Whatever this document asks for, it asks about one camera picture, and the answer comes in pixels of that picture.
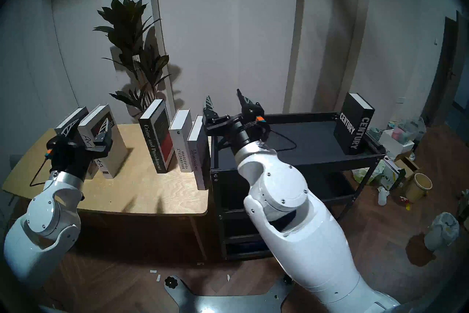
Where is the grey metal robot base plate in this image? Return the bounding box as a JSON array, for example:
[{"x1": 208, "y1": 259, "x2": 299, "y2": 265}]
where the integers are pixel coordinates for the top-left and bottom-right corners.
[{"x1": 164, "y1": 276, "x2": 290, "y2": 313}]

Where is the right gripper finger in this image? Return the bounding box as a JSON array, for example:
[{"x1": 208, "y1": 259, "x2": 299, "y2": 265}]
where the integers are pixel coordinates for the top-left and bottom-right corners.
[
  {"x1": 203, "y1": 95, "x2": 221, "y2": 126},
  {"x1": 237, "y1": 88, "x2": 265, "y2": 120}
]

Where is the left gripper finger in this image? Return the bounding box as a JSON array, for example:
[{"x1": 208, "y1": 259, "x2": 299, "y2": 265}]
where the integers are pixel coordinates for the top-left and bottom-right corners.
[
  {"x1": 93, "y1": 117, "x2": 112, "y2": 150},
  {"x1": 54, "y1": 118, "x2": 81, "y2": 141}
]

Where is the green and white carton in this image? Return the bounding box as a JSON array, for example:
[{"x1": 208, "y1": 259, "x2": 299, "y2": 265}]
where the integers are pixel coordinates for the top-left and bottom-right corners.
[{"x1": 379, "y1": 156, "x2": 406, "y2": 191}]

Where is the Arietta Mobilier book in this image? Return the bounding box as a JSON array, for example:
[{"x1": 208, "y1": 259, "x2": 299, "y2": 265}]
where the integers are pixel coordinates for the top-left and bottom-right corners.
[{"x1": 76, "y1": 104, "x2": 129, "y2": 179}]

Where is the pale green plastic bag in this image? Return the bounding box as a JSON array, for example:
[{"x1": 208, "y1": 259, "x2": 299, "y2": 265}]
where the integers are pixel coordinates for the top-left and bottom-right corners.
[{"x1": 352, "y1": 164, "x2": 385, "y2": 185}]

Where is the dark brown door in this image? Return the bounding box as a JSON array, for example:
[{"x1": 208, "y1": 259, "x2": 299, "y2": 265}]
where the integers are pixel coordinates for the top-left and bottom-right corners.
[{"x1": 421, "y1": 10, "x2": 469, "y2": 127}]

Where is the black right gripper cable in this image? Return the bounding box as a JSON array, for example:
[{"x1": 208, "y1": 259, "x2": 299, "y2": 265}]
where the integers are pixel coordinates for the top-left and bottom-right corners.
[{"x1": 264, "y1": 129, "x2": 297, "y2": 151}]

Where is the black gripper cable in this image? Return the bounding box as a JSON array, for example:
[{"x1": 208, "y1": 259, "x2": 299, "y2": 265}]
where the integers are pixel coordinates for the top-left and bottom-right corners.
[
  {"x1": 264, "y1": 129, "x2": 297, "y2": 151},
  {"x1": 30, "y1": 158, "x2": 55, "y2": 186}
]

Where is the grey Special Issue book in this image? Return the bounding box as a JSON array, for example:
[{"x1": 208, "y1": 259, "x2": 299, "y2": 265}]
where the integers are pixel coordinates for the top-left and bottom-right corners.
[{"x1": 54, "y1": 107, "x2": 100, "y2": 180}]

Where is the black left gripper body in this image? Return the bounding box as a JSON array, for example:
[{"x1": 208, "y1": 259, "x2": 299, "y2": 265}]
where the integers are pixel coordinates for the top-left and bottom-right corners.
[{"x1": 46, "y1": 137, "x2": 111, "y2": 181}]

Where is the black Century book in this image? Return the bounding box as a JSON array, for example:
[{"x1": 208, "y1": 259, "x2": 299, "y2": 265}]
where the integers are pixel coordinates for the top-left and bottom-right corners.
[{"x1": 333, "y1": 92, "x2": 376, "y2": 156}]

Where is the grey Discontent book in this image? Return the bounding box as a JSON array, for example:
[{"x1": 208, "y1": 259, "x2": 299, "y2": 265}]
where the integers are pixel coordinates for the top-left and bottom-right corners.
[{"x1": 187, "y1": 115, "x2": 211, "y2": 191}]

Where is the light wooden display table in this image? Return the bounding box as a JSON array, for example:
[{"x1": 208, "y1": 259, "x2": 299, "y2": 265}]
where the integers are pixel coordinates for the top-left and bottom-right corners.
[{"x1": 2, "y1": 122, "x2": 211, "y2": 261}]

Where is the brown cardboard box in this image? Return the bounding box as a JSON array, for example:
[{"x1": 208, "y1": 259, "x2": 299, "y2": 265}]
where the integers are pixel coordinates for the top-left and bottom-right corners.
[{"x1": 394, "y1": 155, "x2": 422, "y2": 177}]

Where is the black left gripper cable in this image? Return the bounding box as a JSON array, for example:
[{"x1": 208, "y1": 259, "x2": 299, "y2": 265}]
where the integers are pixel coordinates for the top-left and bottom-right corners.
[{"x1": 30, "y1": 158, "x2": 55, "y2": 186}]

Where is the white Design Hotels yearbook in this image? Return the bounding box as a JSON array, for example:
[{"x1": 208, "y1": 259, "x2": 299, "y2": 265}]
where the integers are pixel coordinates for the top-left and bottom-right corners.
[{"x1": 169, "y1": 109, "x2": 193, "y2": 173}]

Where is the beige round bucket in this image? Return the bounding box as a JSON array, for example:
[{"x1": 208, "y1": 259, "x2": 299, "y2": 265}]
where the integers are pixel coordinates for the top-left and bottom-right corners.
[{"x1": 404, "y1": 173, "x2": 433, "y2": 203}]

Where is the tall green leafy plant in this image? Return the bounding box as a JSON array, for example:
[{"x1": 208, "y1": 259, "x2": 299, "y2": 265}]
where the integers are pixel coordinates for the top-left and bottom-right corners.
[{"x1": 92, "y1": 0, "x2": 173, "y2": 122}]

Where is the white square box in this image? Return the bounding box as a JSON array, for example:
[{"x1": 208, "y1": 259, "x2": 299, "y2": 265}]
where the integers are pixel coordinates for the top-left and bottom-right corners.
[{"x1": 378, "y1": 129, "x2": 414, "y2": 159}]

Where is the white bin with plastic bag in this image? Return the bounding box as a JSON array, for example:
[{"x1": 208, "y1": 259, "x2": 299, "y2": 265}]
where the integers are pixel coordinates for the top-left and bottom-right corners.
[{"x1": 424, "y1": 212, "x2": 460, "y2": 251}]

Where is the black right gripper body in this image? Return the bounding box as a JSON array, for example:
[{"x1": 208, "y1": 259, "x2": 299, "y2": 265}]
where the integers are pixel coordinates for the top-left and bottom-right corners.
[{"x1": 203, "y1": 114, "x2": 272, "y2": 150}]

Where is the clear plastic storage box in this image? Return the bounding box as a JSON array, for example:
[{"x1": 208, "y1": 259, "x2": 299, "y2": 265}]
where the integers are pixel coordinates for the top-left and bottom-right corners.
[{"x1": 391, "y1": 118, "x2": 427, "y2": 145}]

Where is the black metal shelf cart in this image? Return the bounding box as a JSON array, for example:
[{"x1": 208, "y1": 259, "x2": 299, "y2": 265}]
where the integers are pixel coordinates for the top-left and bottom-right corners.
[{"x1": 209, "y1": 112, "x2": 385, "y2": 261}]

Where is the Crime and Punishment book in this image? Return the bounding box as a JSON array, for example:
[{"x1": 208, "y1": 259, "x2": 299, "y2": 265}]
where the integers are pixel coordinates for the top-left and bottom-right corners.
[{"x1": 139, "y1": 99, "x2": 175, "y2": 174}]

